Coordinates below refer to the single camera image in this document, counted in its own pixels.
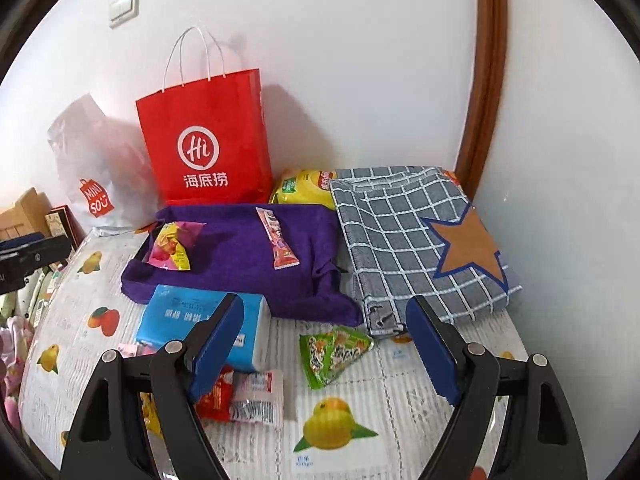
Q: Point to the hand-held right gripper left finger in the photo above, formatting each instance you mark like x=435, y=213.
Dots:
x=220, y=345

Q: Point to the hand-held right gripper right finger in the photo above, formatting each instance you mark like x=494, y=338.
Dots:
x=432, y=350

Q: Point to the red small snack packet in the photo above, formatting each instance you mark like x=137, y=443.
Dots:
x=215, y=397

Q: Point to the blue tissue pack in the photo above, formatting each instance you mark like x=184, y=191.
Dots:
x=170, y=317

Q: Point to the white red small packet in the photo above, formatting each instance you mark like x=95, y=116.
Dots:
x=257, y=397

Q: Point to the pink white snack packet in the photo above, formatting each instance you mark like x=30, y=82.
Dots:
x=132, y=349

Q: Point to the yellow biscuit packet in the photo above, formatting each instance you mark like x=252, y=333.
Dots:
x=150, y=412

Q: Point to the green triangular snack packet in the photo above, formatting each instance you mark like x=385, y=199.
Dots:
x=332, y=355

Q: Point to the brown cardboard box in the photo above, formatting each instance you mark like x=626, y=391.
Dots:
x=22, y=215

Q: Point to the dark red box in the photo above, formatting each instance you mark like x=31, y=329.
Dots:
x=62, y=225

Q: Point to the purple towel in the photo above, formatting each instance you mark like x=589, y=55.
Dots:
x=230, y=260

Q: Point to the floral patterned cloth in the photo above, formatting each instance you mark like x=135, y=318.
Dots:
x=20, y=340

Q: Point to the fruit printed tablecloth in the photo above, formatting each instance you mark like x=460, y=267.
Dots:
x=370, y=410

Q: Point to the yellow pink candy packet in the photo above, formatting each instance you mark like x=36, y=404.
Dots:
x=172, y=247

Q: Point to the white plastic bag red logo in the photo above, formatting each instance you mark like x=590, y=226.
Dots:
x=85, y=160

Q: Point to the grey checked cloth with star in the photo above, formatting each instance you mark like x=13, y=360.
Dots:
x=390, y=240

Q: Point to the pink long snack stick packet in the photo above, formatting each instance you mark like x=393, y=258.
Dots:
x=277, y=240

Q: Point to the orange packet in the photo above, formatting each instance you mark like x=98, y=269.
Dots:
x=452, y=178

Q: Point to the yellow snack bag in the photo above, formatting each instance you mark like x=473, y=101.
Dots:
x=300, y=187

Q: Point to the red paper bag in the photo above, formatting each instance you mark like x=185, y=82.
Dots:
x=200, y=110

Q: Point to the white light switch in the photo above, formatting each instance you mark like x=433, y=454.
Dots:
x=124, y=7

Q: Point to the brown wooden door frame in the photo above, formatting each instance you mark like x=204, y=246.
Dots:
x=487, y=60

